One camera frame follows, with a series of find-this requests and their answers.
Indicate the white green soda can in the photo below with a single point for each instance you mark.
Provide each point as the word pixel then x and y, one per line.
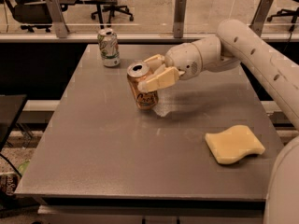
pixel 108 45

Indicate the black office chair centre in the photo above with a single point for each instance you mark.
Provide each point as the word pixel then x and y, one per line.
pixel 113 6

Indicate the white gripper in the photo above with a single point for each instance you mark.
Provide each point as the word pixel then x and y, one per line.
pixel 183 61

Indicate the metal glass bracket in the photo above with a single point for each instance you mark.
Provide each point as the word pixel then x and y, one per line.
pixel 57 17
pixel 260 16
pixel 179 18

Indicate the orange soda can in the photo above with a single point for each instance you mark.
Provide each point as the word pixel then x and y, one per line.
pixel 136 74

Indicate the dark snack bag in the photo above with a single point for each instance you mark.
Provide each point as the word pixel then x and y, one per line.
pixel 8 184

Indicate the middle metal glass bracket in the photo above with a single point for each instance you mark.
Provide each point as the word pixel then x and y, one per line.
pixel 179 18

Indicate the right metal glass bracket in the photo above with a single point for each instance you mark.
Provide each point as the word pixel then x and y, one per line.
pixel 260 16

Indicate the black office chair right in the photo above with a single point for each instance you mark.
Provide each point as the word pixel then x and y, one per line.
pixel 294 14

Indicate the yellow wavy sponge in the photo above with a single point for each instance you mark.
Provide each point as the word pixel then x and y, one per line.
pixel 234 144

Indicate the black office chair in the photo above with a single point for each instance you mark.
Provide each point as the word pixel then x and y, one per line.
pixel 113 6
pixel 31 14
pixel 294 14

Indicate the black office chair left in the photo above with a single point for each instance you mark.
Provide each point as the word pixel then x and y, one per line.
pixel 31 14

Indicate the left metal glass bracket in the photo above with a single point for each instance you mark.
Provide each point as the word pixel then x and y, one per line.
pixel 57 17

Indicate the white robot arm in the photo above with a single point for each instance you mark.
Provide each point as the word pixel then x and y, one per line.
pixel 279 76

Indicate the glass barrier panel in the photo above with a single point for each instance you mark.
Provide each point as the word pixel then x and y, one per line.
pixel 157 16

